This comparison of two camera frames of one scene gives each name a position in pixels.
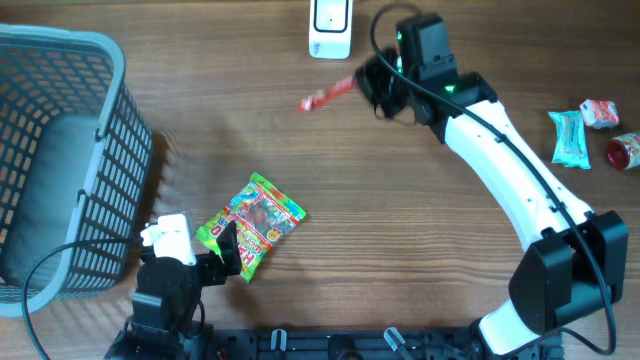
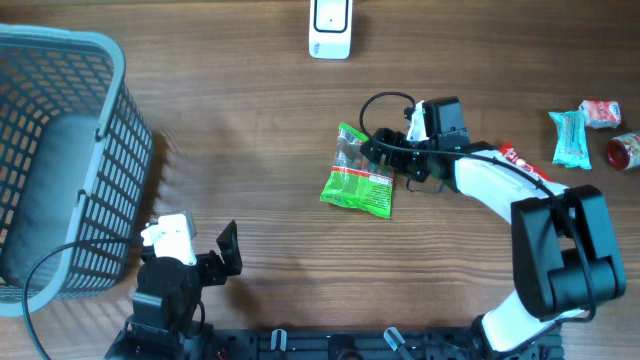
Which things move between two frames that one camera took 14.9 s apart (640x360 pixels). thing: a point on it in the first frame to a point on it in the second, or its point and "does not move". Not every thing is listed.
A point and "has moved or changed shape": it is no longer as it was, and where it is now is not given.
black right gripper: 365,77 to 393,160
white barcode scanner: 330,29 does not move
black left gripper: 217,273 does not move
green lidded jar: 624,151 does not move
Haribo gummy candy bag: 261,216 to 356,181
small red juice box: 599,113 does not move
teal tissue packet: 571,147 does not move
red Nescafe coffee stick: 312,102 has moved or changed shape
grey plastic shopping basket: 75,163 does not move
